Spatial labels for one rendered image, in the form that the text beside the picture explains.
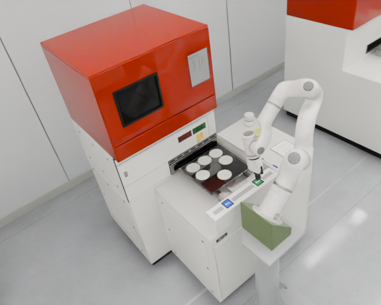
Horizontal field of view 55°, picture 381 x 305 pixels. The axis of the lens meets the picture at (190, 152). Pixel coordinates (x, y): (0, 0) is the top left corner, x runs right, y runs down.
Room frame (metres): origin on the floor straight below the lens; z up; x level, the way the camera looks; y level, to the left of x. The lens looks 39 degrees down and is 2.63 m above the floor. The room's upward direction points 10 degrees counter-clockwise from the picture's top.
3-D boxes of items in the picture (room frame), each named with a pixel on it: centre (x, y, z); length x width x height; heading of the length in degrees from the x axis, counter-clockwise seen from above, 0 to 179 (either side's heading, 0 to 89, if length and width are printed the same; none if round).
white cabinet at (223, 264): (1.86, -0.27, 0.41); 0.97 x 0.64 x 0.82; 122
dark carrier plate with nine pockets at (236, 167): (1.91, -0.15, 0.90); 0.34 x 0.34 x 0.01; 31
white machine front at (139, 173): (2.00, 0.13, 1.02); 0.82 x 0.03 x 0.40; 122
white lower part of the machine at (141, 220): (2.29, 0.31, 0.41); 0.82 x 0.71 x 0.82; 122
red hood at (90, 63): (2.27, 0.30, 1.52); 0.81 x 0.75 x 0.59; 122
